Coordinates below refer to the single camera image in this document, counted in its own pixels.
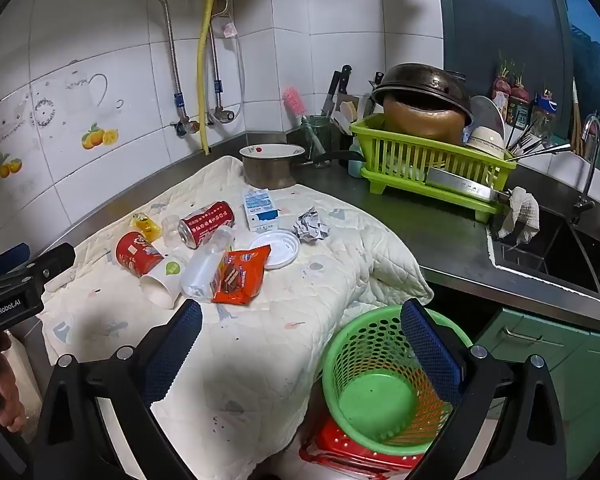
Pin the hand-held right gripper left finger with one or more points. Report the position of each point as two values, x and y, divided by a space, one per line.
172 355

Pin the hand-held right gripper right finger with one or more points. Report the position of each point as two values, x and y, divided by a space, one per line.
430 355

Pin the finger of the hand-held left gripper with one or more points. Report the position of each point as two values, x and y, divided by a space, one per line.
40 267
7 256

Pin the green perforated plastic basket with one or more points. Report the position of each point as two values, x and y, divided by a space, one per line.
380 400

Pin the red soda can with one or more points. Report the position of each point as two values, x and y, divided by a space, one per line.
205 222

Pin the blue and white carton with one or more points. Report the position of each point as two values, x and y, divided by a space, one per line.
260 210

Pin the person's left hand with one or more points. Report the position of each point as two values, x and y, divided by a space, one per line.
9 402

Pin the white paper cup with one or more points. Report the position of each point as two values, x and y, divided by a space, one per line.
160 285

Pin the white quilted mat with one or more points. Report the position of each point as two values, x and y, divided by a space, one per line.
260 350

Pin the clear plastic bottle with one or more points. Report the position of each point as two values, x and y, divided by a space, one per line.
202 270

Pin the red paper cup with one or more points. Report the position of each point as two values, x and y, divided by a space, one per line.
135 252

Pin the orange snack packet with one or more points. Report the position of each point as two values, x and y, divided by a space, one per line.
245 272

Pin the yellow wrapper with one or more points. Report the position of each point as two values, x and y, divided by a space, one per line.
147 225

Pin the clear plastic lid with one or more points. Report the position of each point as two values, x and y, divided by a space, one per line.
170 230

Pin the green cabinet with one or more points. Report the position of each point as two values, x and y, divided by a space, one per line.
555 360

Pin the red plastic stool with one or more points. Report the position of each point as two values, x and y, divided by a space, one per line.
340 447

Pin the white plastic lid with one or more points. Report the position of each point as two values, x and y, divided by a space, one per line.
280 250

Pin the steel sink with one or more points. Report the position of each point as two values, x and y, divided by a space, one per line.
555 255

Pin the white rag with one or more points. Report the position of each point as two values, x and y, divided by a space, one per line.
522 212

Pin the steel cleaver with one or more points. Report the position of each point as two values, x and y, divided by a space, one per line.
460 185

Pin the crumpled paper ball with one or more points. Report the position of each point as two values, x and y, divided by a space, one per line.
310 225

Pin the teal soap bottle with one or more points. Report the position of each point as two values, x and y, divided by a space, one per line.
357 165

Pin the green dish rack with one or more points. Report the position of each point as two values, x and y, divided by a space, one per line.
405 152

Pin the white ceramic bowl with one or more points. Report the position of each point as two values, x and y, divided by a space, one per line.
485 142

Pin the white floral bowl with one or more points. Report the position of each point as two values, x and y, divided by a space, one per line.
272 150

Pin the bunch of metal cutlery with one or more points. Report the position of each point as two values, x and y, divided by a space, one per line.
530 147

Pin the brown pot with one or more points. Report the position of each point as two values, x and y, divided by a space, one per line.
420 120

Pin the chrome faucet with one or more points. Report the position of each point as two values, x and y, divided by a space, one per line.
587 175

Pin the white plate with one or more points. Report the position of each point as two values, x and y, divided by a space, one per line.
487 115

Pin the green glass jar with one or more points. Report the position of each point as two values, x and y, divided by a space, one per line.
317 135

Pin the dark metal wok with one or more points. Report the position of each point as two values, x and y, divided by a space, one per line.
420 82

